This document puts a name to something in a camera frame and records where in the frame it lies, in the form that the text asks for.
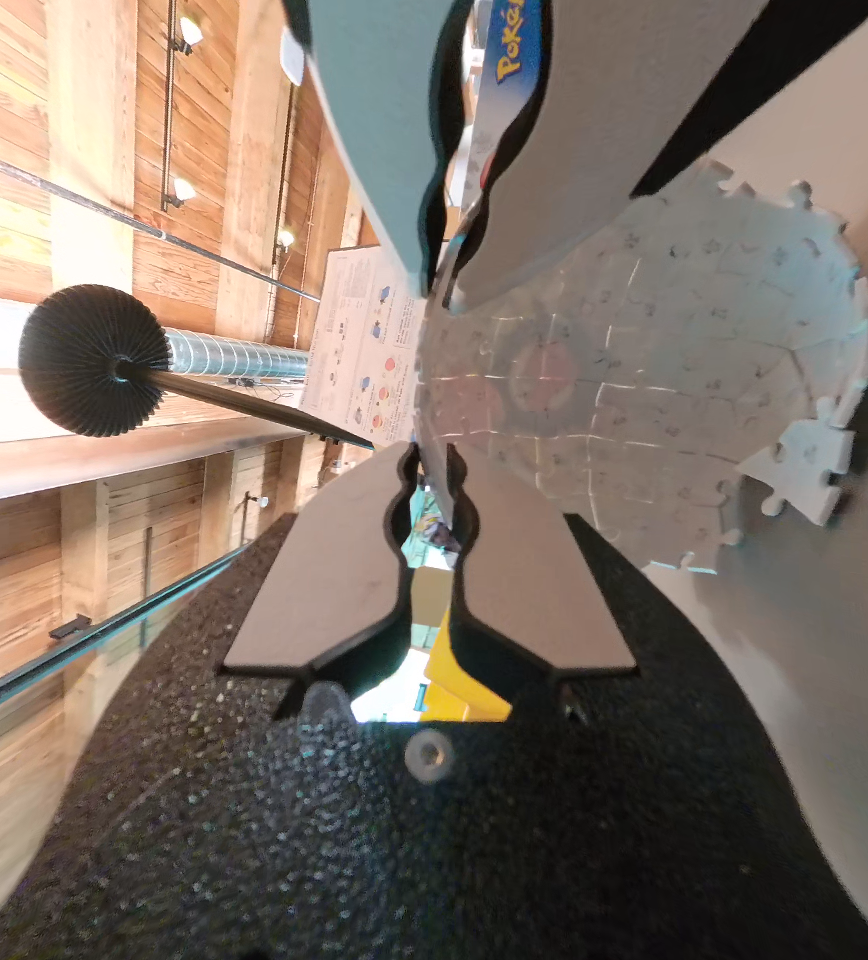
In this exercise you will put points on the ceiling spotlight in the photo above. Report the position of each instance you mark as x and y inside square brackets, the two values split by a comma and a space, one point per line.
[190, 31]
[183, 191]
[284, 240]
[258, 499]

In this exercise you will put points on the silver ventilation duct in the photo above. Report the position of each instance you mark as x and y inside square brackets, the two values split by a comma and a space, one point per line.
[239, 356]

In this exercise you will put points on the black ceiling rail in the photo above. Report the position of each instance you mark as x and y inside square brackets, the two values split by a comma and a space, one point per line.
[66, 628]

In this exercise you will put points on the blue puzzle box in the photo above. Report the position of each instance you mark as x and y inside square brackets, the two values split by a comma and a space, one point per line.
[512, 67]

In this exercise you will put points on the partly built puzzle ball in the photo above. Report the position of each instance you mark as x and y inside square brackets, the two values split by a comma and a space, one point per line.
[666, 337]

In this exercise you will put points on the instruction sheet board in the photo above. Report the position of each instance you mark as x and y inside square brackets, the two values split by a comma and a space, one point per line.
[359, 337]

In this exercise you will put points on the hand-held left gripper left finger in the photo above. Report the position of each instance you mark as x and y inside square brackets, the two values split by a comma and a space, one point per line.
[321, 585]

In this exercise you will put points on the yellow plastic bin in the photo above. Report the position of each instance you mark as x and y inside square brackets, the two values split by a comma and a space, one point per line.
[471, 697]

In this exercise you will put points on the black pleated disc on pole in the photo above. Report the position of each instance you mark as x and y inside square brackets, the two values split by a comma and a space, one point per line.
[93, 360]

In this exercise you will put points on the steel ceiling rod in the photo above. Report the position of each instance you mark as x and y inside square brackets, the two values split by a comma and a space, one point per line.
[59, 191]

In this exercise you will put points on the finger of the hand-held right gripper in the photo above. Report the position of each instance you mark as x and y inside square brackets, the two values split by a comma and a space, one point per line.
[389, 97]
[613, 112]

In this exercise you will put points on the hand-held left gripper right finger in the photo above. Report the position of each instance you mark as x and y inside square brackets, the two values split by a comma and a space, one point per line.
[539, 600]

